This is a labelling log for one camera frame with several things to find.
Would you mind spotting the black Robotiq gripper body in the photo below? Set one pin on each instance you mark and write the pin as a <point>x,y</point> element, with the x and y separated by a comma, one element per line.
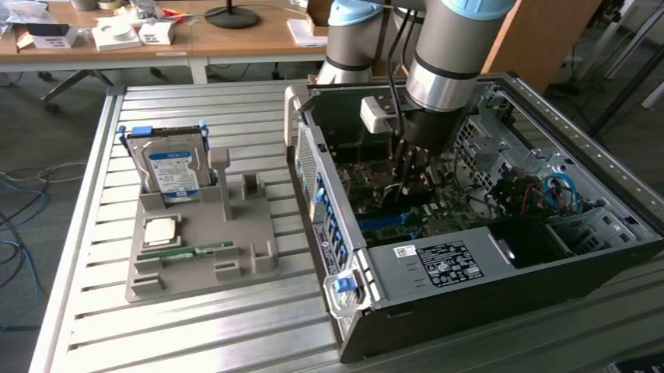
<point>433,128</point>

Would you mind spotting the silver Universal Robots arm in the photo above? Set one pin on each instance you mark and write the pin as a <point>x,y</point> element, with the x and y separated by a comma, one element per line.
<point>446,58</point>

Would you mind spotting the CPU socket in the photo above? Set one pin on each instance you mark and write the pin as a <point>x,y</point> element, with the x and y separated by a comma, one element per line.
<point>372,173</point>

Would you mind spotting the green motherboard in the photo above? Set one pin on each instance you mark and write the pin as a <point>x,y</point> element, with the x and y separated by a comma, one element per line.
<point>455,206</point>

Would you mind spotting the blue expansion slot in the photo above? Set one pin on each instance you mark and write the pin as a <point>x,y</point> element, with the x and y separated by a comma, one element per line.
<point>383,222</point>

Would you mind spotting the grey power supply unit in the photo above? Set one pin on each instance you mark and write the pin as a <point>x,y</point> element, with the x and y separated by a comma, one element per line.
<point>399,272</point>

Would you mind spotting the wooden cabinet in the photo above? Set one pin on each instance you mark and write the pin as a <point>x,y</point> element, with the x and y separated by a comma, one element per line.
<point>543,39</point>

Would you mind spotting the blue case latch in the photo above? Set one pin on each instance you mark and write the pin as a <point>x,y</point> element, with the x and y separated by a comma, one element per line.
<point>343,283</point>

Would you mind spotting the white paper booklet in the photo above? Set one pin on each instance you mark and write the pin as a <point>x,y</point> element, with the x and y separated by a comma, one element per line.
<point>306,33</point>

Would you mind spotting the metal disk bay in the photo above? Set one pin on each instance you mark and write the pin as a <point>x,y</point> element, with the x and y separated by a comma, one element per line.
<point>590,233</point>

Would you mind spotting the black open PC case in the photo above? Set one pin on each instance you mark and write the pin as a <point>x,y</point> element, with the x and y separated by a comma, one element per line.
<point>466,311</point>

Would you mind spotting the brown cardboard box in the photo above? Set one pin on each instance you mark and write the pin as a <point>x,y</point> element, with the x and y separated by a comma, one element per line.
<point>316,11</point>

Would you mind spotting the grey parts rack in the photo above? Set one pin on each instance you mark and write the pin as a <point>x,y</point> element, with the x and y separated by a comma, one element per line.
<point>207,233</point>

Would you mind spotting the wooden desk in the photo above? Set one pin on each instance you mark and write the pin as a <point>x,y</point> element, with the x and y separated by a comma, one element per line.
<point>232,39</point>

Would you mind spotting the hard disk in blue caddy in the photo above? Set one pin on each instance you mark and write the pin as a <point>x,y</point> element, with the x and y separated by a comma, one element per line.
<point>165,167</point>

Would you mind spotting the black round lamp base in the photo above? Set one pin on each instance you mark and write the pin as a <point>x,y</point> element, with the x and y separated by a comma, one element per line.
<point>230,17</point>

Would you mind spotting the silver CPU chip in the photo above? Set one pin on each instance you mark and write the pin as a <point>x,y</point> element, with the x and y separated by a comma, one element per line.
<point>157,233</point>

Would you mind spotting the small white labelled box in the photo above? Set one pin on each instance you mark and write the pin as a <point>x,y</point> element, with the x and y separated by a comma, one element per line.
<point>155,34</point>

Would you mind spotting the white box with tape roll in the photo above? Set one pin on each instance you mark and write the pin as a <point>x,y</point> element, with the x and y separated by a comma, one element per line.
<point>116,37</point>

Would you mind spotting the white box with black lid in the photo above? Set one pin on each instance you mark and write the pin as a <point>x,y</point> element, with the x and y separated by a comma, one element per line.
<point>52,37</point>

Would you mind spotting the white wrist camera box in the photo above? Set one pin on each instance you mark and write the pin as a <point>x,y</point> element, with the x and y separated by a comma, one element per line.
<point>374,114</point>

